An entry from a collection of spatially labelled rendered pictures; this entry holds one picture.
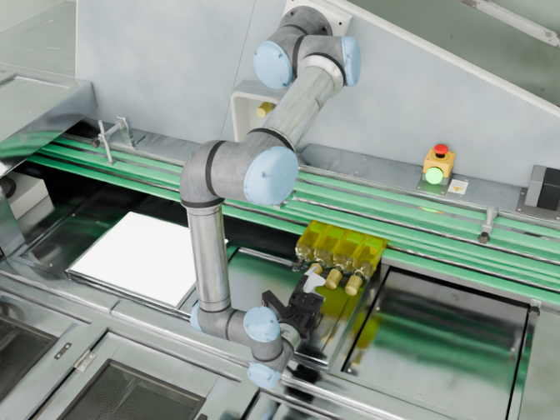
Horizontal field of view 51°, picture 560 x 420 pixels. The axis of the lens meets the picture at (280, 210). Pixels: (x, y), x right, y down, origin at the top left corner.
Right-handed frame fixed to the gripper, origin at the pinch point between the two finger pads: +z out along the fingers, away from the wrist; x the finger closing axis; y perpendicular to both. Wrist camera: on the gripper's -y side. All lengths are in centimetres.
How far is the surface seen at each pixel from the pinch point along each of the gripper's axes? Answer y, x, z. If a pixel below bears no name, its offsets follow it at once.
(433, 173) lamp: 23.5, 20.5, 30.2
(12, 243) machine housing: -103, -12, -14
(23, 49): -150, 22, 54
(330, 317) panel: 6.1, -12.5, -1.6
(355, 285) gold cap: 12.4, 1.3, 0.2
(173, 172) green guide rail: -61, 4, 24
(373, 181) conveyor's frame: 7.5, 15.3, 27.8
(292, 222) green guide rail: -16.7, -3.7, 22.8
